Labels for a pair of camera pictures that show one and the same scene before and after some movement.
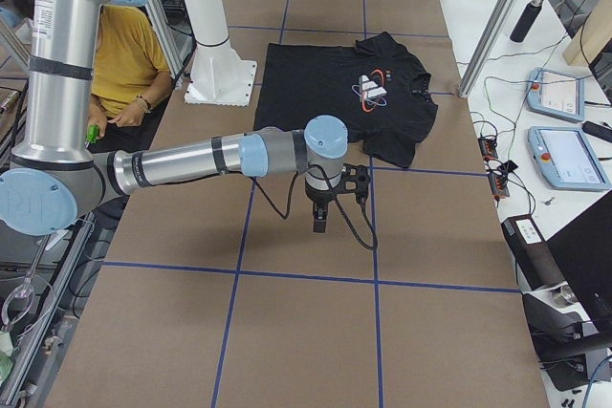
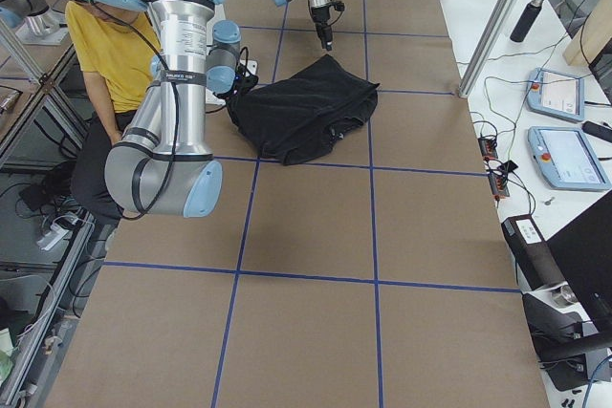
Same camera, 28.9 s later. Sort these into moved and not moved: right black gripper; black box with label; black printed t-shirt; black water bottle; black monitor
Moved: black printed t-shirt; right black gripper
Not moved: black monitor; black water bottle; black box with label
